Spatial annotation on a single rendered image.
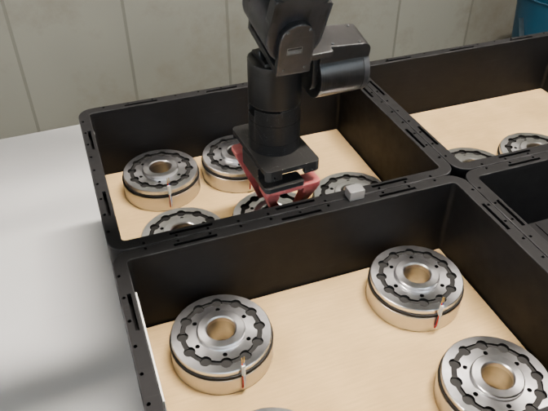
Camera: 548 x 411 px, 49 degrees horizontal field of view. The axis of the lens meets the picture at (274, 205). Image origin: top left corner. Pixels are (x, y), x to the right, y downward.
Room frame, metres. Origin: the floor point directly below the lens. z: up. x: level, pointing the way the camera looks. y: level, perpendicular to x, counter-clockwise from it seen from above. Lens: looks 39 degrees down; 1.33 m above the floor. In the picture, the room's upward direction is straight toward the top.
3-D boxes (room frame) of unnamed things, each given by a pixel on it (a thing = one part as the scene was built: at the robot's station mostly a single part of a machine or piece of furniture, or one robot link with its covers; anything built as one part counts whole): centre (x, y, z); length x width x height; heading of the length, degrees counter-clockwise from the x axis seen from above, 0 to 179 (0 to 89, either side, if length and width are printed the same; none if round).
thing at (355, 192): (0.52, -0.09, 0.94); 0.02 x 0.01 x 0.01; 110
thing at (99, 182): (0.64, 0.03, 0.92); 0.40 x 0.30 x 0.02; 110
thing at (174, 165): (0.67, 0.15, 0.86); 0.05 x 0.05 x 0.01
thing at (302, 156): (0.58, 0.00, 0.98); 0.10 x 0.07 x 0.07; 24
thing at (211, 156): (0.71, 0.05, 0.86); 0.10 x 0.10 x 0.01
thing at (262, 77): (0.58, -0.01, 1.05); 0.07 x 0.06 x 0.07; 112
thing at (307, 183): (0.56, -0.01, 0.91); 0.07 x 0.07 x 0.09; 24
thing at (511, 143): (0.72, -0.37, 0.86); 0.10 x 0.10 x 0.01
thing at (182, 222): (0.54, 0.11, 0.86); 0.05 x 0.05 x 0.01
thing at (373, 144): (0.64, 0.03, 0.87); 0.40 x 0.30 x 0.11; 110
